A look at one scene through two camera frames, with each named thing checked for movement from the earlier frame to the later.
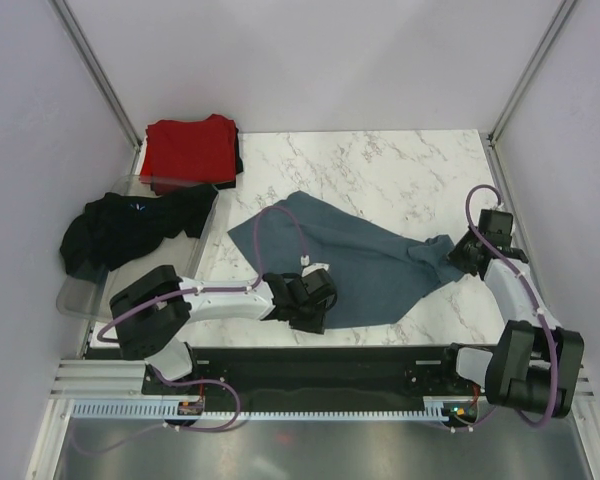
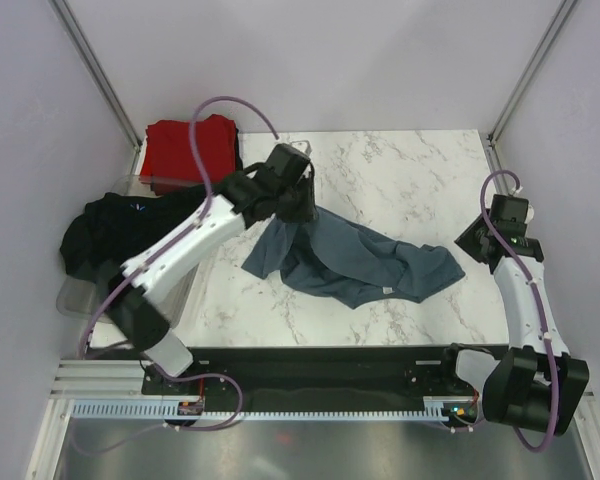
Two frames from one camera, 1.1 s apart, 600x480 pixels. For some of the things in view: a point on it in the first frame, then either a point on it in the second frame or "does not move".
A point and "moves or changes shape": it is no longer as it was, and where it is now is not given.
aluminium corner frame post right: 533,68 does not move
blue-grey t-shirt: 374,272 moves or changes shape
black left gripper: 315,325 to 310,210
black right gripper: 455,253 to 465,241
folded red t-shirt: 201,151 does not move
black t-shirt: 115,230 does not move
